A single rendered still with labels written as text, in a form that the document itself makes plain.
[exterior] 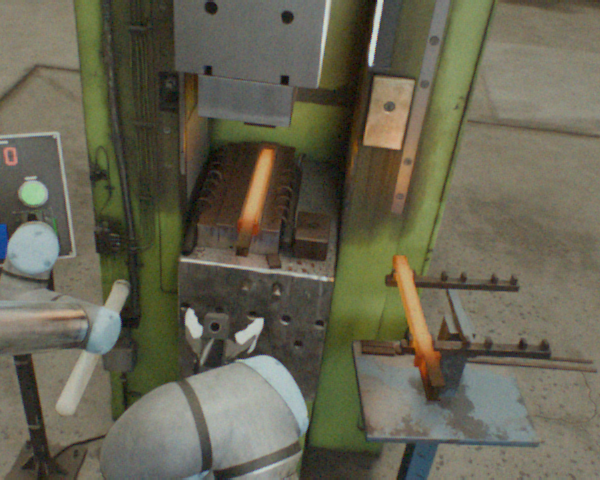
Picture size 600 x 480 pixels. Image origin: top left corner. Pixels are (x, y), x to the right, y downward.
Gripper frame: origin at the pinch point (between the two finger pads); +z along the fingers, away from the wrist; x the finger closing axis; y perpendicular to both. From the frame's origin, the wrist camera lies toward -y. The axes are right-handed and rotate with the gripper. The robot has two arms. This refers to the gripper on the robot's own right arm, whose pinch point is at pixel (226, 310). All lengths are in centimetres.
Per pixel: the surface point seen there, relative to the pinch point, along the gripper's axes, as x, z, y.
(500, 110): 132, 338, 101
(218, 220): -7.7, 32.1, 1.1
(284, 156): 5, 67, 1
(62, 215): -40.3, 19.0, -4.2
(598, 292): 149, 151, 100
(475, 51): 45, 46, -43
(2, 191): -52, 17, -10
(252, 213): 0.2, 34.3, -0.7
